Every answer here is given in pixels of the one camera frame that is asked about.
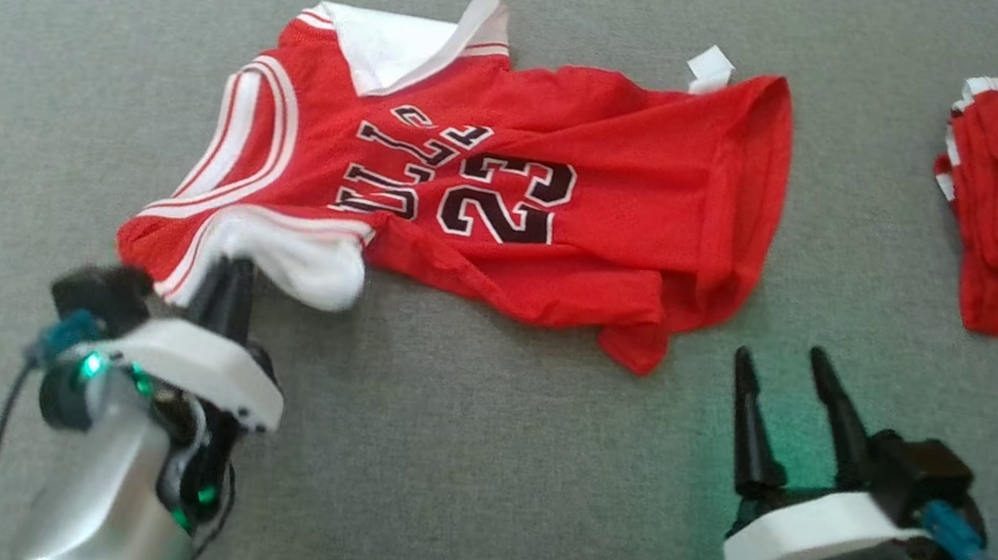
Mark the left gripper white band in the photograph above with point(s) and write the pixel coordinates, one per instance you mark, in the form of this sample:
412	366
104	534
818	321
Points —
210	369

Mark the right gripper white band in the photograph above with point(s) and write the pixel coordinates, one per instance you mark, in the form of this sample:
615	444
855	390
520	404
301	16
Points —
812	530

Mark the red basketball jersey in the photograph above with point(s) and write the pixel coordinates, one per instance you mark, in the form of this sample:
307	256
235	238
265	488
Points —
617	239

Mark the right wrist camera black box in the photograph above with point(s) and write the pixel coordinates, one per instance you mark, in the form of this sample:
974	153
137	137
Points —
928	474

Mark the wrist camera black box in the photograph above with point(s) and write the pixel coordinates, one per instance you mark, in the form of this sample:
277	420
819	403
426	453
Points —
928	474
96	294

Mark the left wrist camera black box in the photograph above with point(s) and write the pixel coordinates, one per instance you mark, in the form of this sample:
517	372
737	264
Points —
96	294

